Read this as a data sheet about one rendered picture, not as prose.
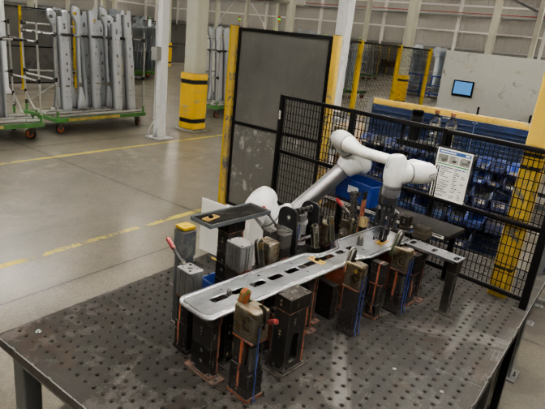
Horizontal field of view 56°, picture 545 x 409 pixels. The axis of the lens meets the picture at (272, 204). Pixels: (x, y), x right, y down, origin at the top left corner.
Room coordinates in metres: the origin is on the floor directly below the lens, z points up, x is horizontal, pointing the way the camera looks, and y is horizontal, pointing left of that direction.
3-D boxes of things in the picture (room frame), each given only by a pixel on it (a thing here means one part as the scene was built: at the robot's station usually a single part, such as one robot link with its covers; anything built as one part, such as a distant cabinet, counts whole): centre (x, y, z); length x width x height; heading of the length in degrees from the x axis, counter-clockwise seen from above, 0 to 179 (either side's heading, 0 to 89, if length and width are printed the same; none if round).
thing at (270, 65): (4.98, 0.06, 1.00); 1.34 x 0.14 x 2.00; 55
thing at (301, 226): (2.32, -0.14, 0.94); 0.18 x 0.13 x 0.49; 138
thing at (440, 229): (2.91, -0.68, 1.02); 0.90 x 0.22 x 0.03; 48
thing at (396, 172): (2.42, -0.59, 1.38); 0.13 x 0.11 x 0.16; 113
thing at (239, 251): (1.97, 0.12, 0.90); 0.13 x 0.10 x 0.41; 48
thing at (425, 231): (2.57, -0.82, 0.88); 0.08 x 0.08 x 0.36; 48
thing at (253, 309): (1.55, 0.03, 0.88); 0.15 x 0.11 x 0.36; 48
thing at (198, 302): (2.09, -0.22, 1.00); 1.38 x 0.22 x 0.02; 138
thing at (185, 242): (1.97, 0.35, 0.92); 0.08 x 0.08 x 0.44; 48
